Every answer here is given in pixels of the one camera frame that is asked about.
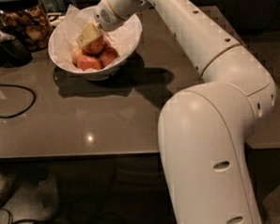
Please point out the red apple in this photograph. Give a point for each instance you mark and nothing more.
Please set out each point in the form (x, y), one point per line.
(94, 47)
(107, 56)
(88, 62)

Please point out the glass jar of chips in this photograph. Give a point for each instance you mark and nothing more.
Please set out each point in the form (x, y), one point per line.
(29, 21)

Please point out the white ceramic bowl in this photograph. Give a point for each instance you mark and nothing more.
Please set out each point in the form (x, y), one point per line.
(127, 42)

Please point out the left pale apple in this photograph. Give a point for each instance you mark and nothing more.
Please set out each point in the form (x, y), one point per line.
(76, 55)

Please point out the white paper bowl liner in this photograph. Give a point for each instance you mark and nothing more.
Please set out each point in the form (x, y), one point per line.
(64, 36)

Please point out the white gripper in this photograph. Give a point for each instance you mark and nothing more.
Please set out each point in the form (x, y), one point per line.
(107, 16)

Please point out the black appliance with scoop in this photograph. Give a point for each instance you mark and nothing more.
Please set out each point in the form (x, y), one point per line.
(12, 51)

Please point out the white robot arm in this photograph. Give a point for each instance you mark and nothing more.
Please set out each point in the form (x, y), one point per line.
(202, 129)

